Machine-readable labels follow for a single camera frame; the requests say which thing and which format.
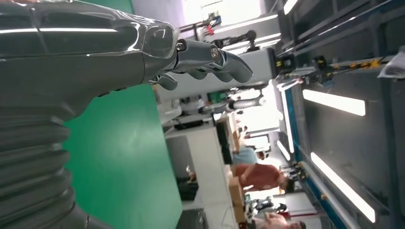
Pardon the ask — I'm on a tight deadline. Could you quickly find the silver metal cylinder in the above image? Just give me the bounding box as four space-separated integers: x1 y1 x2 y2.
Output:
199 97 266 115

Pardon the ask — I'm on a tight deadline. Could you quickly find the white desk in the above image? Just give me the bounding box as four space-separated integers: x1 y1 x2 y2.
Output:
164 125 238 229

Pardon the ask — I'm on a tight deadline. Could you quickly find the black monitor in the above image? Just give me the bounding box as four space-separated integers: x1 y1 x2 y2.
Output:
216 121 234 165

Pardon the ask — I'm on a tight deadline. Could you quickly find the person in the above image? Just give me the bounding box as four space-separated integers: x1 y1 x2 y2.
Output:
232 146 269 165
253 211 307 229
234 163 295 193

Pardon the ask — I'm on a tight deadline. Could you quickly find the brown cardboard box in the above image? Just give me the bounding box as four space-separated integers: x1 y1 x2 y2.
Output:
228 177 244 206

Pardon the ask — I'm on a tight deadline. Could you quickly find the long ceiling light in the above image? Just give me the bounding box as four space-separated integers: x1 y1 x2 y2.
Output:
277 140 291 162
310 152 376 223
283 0 299 15
302 89 366 116

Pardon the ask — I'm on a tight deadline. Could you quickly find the overhead metal rail rig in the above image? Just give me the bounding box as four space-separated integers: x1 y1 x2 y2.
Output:
277 53 399 84

